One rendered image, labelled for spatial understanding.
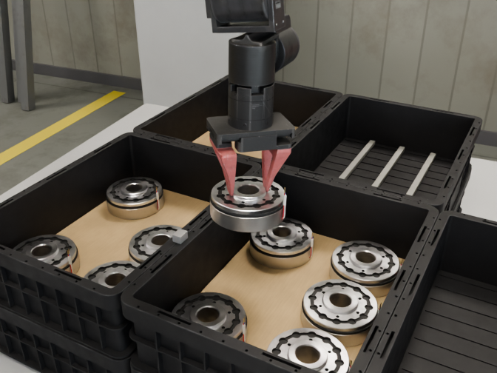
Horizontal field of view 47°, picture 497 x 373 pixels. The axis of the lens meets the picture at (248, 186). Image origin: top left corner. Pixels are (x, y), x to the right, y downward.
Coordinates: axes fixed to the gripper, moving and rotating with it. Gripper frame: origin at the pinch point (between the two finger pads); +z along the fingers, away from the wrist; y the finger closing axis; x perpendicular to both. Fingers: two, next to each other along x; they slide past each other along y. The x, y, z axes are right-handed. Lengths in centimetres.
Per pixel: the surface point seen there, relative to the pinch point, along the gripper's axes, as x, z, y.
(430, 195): -17.1, 15.2, -42.0
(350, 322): 13.4, 14.7, -10.5
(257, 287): -0.2, 17.3, -1.9
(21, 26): -312, 38, 52
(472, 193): -34, 26, -66
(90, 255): -15.4, 17.5, 21.7
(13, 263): -3.2, 9.3, 31.4
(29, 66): -310, 62, 51
